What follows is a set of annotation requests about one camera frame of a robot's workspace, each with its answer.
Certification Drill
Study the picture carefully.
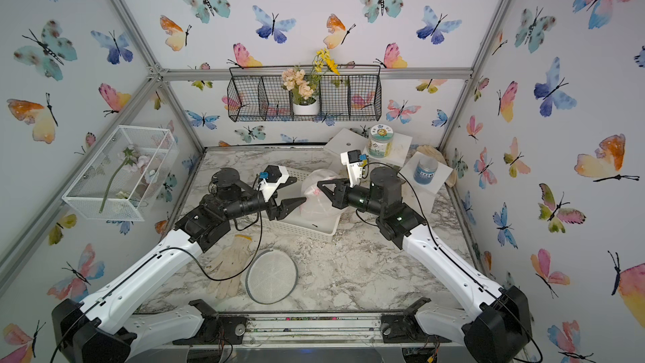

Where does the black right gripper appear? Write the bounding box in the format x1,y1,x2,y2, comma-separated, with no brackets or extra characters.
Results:
318,179,389,223

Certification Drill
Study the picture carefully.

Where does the white mesh laundry bag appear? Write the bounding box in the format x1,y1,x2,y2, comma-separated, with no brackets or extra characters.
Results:
245,249,298,305

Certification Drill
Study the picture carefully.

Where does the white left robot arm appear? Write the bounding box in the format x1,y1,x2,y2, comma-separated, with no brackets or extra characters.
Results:
52,165,306,362

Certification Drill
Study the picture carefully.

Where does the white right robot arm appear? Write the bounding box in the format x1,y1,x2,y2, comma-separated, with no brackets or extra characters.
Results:
317,163,532,362

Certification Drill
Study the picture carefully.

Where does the white perforated plastic basket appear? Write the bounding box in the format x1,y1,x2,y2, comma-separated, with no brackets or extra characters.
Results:
266,167,342,241

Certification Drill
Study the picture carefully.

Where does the green lidded glass jar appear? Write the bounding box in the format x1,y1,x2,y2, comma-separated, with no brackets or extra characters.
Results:
368,124,395,158

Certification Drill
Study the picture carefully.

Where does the beige work glove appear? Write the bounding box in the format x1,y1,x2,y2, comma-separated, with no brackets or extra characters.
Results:
208,235,252,300

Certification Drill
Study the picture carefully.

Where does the blue granule jar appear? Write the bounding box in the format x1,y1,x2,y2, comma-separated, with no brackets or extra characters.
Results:
413,155,438,185

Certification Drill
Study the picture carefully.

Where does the white tiered wooden shelf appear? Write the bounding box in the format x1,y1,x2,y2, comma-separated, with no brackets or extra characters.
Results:
324,129,453,199

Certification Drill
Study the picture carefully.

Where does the beige woven fan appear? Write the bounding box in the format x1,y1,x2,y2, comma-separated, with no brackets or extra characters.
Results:
417,145,457,188

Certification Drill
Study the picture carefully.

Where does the white pot with flowers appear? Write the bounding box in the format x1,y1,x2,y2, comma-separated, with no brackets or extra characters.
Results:
282,48,340,117

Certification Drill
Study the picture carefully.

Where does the pink artificial rose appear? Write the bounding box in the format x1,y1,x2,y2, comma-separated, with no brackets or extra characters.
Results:
98,145,152,216

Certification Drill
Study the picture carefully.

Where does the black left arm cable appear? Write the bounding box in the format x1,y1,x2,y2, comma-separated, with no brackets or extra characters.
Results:
49,180,265,363

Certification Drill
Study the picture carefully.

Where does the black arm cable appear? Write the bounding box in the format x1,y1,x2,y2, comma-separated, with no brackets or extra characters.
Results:
354,160,544,363
49,180,265,363

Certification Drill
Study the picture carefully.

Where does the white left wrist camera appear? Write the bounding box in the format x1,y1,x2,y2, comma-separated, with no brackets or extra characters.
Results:
259,165,290,203

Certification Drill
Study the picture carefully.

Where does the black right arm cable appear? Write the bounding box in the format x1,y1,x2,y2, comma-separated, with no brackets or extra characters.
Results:
354,160,544,363

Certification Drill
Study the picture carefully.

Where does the black wire wall basket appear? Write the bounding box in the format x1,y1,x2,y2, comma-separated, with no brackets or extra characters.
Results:
223,65,382,126

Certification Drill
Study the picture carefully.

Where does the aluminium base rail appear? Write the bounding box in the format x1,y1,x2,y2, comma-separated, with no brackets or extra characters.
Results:
100,309,525,351

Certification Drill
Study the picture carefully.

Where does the white wire wall basket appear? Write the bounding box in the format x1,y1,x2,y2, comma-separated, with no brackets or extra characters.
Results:
62,125,179,222

